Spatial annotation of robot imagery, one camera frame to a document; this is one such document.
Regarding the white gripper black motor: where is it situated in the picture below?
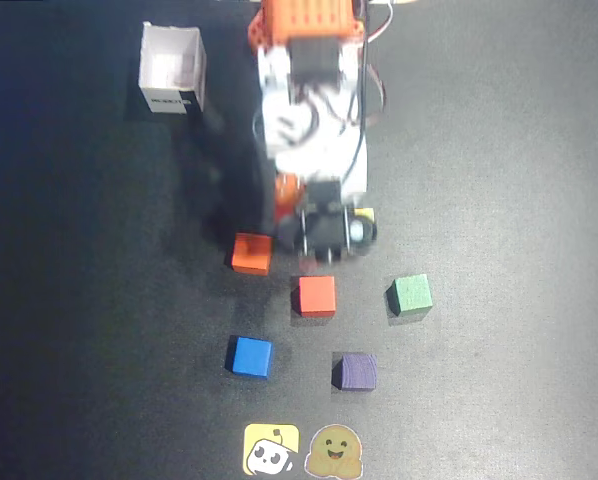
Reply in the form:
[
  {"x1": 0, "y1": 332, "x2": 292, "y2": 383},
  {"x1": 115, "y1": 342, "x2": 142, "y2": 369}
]
[{"x1": 273, "y1": 144, "x2": 369, "y2": 221}]

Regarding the red cube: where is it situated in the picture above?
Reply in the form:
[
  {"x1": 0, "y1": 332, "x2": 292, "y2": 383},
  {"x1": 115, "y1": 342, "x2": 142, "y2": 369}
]
[{"x1": 291, "y1": 275, "x2": 338, "y2": 318}]

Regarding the orange cube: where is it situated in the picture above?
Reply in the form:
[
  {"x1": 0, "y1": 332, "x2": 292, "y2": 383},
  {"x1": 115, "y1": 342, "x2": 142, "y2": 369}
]
[{"x1": 230, "y1": 232, "x2": 274, "y2": 277}]

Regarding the green cube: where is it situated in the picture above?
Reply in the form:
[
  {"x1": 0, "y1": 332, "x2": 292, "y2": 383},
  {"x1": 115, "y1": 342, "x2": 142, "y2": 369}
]
[{"x1": 386, "y1": 273, "x2": 434, "y2": 317}]

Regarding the blue cube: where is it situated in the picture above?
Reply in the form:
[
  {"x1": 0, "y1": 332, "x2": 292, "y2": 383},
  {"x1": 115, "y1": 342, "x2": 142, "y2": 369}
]
[{"x1": 226, "y1": 335, "x2": 274, "y2": 381}]

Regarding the purple cube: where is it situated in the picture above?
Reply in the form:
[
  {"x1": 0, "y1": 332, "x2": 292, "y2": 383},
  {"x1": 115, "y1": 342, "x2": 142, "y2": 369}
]
[{"x1": 332, "y1": 351, "x2": 379, "y2": 392}]

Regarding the white open cardboard box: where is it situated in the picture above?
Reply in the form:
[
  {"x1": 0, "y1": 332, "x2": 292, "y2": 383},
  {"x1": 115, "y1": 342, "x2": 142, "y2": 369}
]
[{"x1": 137, "y1": 21, "x2": 208, "y2": 117}]

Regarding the dark grey table mat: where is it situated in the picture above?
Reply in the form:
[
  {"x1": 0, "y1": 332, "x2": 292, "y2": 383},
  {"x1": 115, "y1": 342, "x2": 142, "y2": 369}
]
[{"x1": 0, "y1": 0, "x2": 598, "y2": 480}]

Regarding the yellow robot face sticker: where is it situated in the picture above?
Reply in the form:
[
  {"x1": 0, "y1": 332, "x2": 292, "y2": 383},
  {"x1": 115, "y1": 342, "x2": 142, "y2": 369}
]
[{"x1": 242, "y1": 423, "x2": 301, "y2": 476}]

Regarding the smiling hugging face sticker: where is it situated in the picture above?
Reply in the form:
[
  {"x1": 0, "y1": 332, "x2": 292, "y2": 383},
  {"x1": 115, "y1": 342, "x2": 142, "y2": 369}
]
[{"x1": 304, "y1": 424, "x2": 364, "y2": 479}]

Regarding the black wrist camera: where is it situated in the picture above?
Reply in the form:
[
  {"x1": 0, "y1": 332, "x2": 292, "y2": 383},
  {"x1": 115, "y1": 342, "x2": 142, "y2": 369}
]
[{"x1": 273, "y1": 204, "x2": 380, "y2": 265}]

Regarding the black camera cable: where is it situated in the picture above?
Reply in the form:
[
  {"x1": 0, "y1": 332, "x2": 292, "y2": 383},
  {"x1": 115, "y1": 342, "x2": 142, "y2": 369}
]
[{"x1": 341, "y1": 14, "x2": 373, "y2": 181}]

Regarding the red white servo cable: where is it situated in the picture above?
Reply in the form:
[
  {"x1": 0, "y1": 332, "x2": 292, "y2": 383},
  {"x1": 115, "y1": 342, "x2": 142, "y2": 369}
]
[{"x1": 363, "y1": 0, "x2": 396, "y2": 129}]

